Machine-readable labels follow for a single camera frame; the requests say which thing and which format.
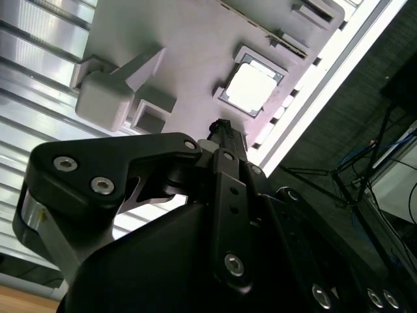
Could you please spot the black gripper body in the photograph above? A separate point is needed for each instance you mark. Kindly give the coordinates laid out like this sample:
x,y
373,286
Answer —
x,y
156,267

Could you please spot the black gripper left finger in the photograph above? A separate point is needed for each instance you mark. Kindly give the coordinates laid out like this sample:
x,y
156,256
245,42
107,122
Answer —
x,y
97,156

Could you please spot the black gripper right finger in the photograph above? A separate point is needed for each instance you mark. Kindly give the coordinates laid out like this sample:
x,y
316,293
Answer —
x,y
325,254

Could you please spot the silver CPU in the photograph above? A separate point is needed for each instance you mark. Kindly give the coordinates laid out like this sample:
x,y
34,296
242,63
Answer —
x,y
251,86

